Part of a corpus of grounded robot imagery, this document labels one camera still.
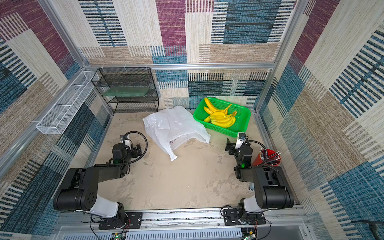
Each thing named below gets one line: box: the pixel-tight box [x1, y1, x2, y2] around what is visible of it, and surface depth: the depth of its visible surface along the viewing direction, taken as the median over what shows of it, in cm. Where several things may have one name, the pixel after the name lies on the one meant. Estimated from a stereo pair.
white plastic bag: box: [142, 105, 211, 161], surface depth 104 cm
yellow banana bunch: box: [203, 97, 237, 128], surface depth 108 cm
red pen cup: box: [251, 149, 281, 167], surface depth 81 cm
